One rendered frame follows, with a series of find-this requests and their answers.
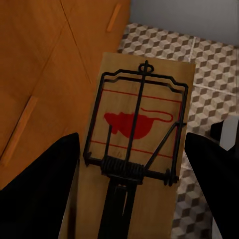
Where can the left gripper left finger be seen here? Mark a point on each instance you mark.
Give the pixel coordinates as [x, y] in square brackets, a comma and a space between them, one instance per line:
[32, 206]

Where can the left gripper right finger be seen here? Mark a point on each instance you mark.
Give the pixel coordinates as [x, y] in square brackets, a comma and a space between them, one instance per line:
[217, 172]

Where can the mousetrap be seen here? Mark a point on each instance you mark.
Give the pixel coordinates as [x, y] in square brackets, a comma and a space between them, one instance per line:
[126, 178]

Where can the cabinet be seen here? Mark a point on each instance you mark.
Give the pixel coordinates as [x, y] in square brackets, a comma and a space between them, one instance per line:
[50, 57]

